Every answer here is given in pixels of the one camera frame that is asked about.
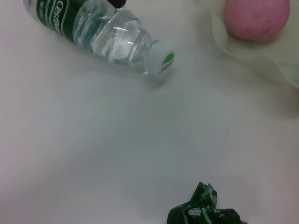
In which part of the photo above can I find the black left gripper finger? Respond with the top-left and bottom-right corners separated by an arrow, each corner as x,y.
109,0 -> 127,9

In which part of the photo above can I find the clear green-label water bottle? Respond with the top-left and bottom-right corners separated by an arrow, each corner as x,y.
23,0 -> 176,77

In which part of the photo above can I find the pink peach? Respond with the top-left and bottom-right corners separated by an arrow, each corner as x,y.
224,0 -> 291,42

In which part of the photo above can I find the green plastic wrapper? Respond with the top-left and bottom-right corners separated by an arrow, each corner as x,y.
167,181 -> 248,224

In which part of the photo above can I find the translucent green fruit plate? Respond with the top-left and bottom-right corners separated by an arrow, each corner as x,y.
209,9 -> 299,89

